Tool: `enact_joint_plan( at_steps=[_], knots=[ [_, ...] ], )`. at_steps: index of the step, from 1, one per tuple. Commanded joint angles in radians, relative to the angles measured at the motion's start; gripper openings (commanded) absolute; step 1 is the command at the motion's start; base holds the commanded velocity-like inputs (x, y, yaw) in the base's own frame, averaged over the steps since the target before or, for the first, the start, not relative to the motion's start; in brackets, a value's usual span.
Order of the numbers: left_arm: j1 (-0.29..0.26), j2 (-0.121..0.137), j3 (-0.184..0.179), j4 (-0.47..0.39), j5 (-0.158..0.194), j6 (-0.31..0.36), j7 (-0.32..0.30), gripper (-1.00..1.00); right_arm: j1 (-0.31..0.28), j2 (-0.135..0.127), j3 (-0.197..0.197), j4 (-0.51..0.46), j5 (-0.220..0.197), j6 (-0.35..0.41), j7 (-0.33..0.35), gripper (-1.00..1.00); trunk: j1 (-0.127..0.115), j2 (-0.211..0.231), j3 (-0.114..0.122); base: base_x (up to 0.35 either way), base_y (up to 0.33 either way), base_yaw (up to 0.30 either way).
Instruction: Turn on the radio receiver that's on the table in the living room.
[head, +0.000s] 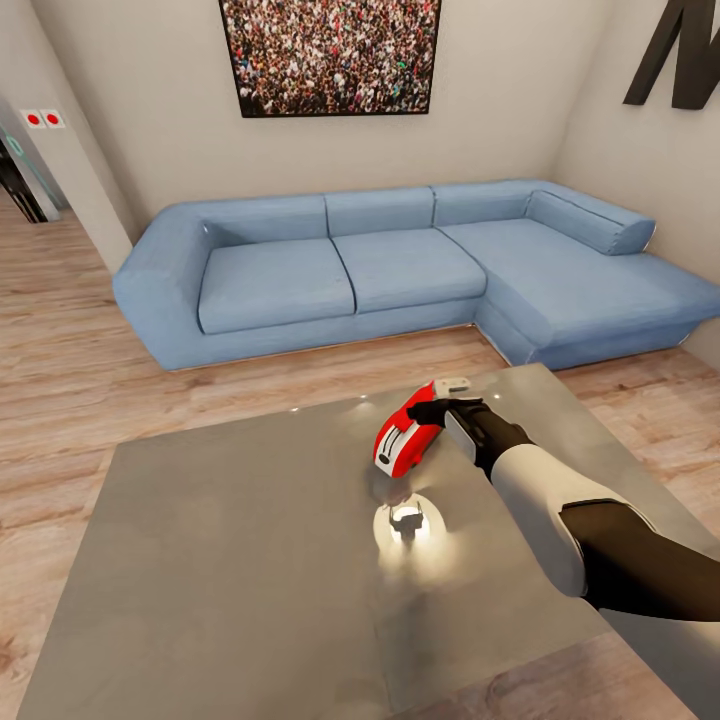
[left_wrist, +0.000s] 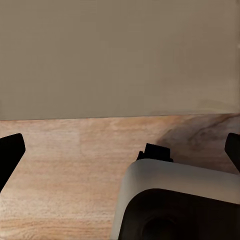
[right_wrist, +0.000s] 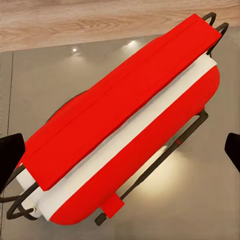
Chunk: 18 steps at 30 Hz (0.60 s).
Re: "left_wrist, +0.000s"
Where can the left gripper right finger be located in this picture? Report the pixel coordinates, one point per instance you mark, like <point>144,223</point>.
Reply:
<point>232,149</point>

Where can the coffee table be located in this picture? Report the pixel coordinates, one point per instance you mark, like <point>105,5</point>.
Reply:
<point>85,59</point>

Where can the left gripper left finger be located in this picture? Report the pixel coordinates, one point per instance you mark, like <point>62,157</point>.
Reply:
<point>12,148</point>

